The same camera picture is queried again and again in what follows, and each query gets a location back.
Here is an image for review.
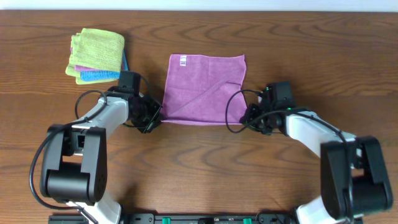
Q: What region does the green folded cloth on top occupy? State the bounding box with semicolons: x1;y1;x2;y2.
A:
69;28;125;72

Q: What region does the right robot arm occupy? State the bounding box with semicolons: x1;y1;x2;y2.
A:
240;82;394;223

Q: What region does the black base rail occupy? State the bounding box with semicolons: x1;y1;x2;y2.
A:
48;212;364;224

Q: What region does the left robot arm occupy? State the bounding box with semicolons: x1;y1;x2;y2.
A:
33;71;161;224

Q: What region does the blue folded cloth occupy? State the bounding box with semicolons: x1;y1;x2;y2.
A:
80;55;129;81

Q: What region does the pink folded cloth in stack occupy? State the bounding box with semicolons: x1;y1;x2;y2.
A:
74;54;125;72

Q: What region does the light green bottom folded cloth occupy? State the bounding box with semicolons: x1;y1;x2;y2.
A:
65;34;118;86

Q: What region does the purple microfibre cloth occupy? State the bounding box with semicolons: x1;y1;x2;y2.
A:
161;54;247;126

